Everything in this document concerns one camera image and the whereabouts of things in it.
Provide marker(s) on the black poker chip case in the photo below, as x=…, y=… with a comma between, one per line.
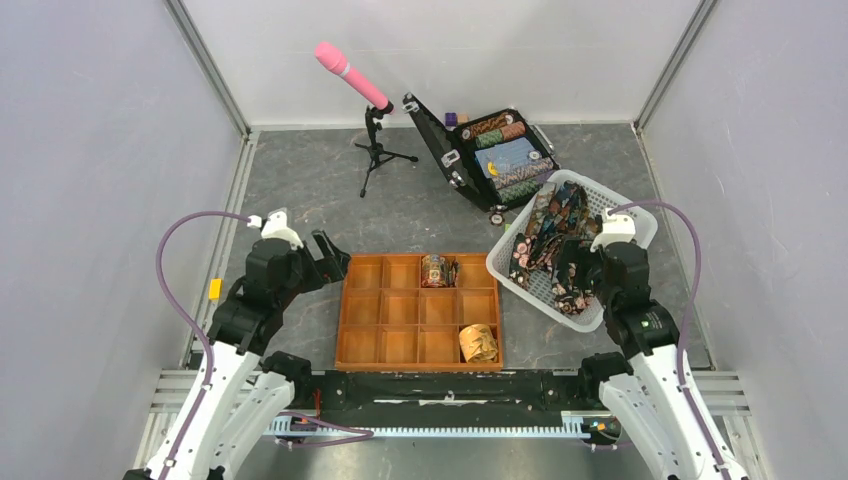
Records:
x=498, y=161

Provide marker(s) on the rolled dark patterned tie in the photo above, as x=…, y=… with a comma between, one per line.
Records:
x=438, y=271

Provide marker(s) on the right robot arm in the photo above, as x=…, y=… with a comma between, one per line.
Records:
x=648, y=385

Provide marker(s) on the pink microphone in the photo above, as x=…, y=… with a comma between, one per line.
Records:
x=334, y=61

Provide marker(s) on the black tripod stand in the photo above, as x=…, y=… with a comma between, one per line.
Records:
x=378, y=155

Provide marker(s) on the black floral tie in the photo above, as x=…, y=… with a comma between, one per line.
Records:
x=557, y=258

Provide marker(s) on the yellow block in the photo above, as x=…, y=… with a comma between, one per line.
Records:
x=214, y=289

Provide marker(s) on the loose poker chip stack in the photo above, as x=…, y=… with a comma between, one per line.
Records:
x=496, y=215

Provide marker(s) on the rolled tan patterned tie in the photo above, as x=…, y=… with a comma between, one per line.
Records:
x=478, y=344

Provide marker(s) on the white plastic basket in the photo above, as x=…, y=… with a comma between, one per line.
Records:
x=617, y=275

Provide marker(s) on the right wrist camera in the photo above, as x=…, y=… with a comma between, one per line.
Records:
x=615, y=228

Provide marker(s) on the dark blue patterned tie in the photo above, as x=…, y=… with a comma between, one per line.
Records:
x=561, y=209

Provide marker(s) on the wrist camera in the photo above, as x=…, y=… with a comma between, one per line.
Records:
x=615, y=228
x=275, y=226

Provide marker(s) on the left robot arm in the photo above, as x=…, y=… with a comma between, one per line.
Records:
x=239, y=390

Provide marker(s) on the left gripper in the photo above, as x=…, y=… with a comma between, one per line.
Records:
x=329, y=268

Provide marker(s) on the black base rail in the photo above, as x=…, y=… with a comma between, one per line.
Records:
x=511, y=398

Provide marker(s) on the orange compartment tray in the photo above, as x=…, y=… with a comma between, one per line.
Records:
x=389, y=323

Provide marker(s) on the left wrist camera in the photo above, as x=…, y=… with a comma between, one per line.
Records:
x=275, y=226

